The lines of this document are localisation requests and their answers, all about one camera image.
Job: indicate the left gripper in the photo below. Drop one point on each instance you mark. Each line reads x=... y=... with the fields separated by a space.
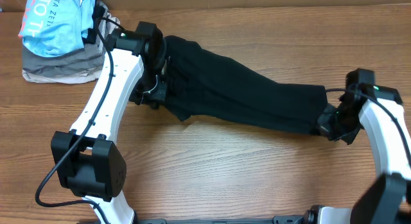
x=160 y=92

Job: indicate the black t-shirt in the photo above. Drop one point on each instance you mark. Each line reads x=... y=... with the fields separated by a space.
x=200 y=82

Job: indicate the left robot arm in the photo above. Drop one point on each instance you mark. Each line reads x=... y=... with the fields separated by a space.
x=86 y=157

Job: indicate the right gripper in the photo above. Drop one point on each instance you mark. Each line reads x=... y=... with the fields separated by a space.
x=324 y=125

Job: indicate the beige folded shirt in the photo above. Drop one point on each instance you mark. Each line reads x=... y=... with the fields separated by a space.
x=81 y=66

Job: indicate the light blue printed t-shirt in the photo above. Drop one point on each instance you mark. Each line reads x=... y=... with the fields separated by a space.
x=52 y=28

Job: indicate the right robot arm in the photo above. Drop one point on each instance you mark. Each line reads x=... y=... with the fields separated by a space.
x=379 y=111

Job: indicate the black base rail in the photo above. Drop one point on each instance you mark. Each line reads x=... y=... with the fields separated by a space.
x=275 y=220

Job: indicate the dark grey folded shirt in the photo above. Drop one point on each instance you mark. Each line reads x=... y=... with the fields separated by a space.
x=59 y=41

